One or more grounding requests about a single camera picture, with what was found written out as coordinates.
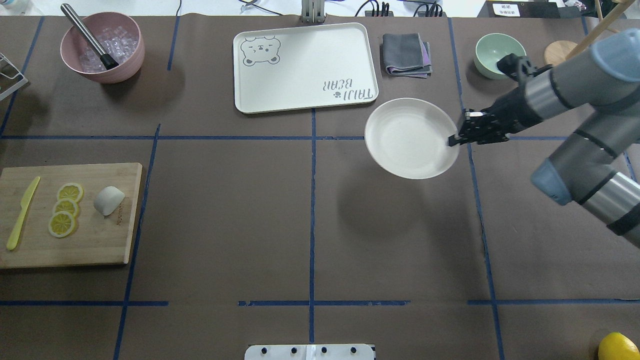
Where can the yellow lemon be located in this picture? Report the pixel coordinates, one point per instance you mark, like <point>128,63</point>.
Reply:
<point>616,346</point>

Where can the lemon slice middle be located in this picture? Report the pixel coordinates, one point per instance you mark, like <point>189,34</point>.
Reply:
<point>66,205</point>

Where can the folded grey purple cloth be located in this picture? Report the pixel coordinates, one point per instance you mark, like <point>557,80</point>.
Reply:
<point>406,55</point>

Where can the lemon slice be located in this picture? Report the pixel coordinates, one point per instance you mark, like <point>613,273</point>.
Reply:
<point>62,224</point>
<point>66,205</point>
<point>72,191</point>

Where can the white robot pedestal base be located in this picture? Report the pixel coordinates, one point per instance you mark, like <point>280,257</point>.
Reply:
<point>340,351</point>

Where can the pink bowl with ice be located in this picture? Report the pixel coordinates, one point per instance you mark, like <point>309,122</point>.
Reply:
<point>119,34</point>

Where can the cream bear tray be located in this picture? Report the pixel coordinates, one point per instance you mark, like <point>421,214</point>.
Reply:
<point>306,67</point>

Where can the steel muddler black tip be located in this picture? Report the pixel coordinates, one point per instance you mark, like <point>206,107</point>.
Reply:
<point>105,58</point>

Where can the aluminium camera post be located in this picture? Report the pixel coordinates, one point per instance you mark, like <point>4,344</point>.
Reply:
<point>313,11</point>

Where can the white steamed bun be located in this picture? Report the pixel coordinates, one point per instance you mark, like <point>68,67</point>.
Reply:
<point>108,199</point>

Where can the black power strip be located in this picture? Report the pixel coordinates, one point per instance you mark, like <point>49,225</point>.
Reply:
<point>401,8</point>

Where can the cream round plate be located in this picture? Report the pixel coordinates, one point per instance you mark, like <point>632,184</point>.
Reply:
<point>408,137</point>

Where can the lemon slice top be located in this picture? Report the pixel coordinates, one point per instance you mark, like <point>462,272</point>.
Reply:
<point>72,191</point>

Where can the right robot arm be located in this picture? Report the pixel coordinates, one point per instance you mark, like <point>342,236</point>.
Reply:
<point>606,77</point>

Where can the lemon slice bottom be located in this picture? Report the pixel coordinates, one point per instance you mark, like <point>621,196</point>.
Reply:
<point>62,224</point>

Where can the wooden mug tree stand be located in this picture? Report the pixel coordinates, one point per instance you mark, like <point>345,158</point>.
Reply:
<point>560,51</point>

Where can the bamboo cutting board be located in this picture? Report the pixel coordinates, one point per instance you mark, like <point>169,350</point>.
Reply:
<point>96,239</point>

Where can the yellow plastic knife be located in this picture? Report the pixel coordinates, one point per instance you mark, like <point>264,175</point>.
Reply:
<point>14,237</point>

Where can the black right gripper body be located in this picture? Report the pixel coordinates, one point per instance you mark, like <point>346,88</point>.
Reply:
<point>506,116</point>

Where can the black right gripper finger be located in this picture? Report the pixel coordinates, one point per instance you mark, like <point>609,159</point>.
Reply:
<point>454,140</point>

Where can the mint green bowl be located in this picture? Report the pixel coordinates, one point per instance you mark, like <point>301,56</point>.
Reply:
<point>491,48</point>

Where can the metal cup rack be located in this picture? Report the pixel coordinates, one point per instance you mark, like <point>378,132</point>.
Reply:
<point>11,78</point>

